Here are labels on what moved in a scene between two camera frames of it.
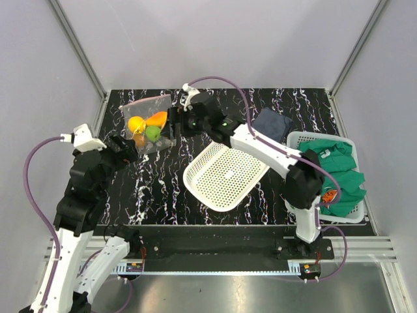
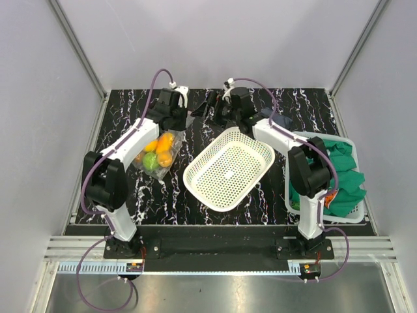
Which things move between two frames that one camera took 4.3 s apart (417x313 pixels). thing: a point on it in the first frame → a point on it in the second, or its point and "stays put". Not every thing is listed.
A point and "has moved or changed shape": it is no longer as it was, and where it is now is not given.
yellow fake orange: [137, 125] → [151, 146]
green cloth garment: [337, 162] stays put
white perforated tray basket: [222, 177] stays put
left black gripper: [129, 152] → [182, 126]
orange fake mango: [158, 119] has moved or changed shape
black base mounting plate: [229, 249] stays put
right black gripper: [171, 120] → [201, 111]
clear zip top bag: [149, 124] has moved or changed shape
